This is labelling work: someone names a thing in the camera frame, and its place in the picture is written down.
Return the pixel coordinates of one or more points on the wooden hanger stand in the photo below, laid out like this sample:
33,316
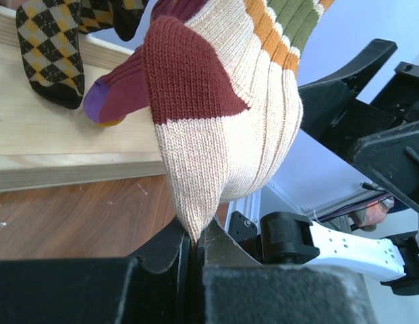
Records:
43,145

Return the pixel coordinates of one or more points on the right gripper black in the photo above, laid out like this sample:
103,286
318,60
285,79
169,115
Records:
389,157

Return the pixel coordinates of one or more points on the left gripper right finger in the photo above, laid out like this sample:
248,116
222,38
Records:
238,289

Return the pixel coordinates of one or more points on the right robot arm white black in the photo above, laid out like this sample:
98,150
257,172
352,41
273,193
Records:
289,238

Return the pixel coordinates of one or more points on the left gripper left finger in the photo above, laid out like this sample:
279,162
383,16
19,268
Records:
147,286

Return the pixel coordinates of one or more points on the maroon purple sock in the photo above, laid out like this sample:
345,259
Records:
123,91

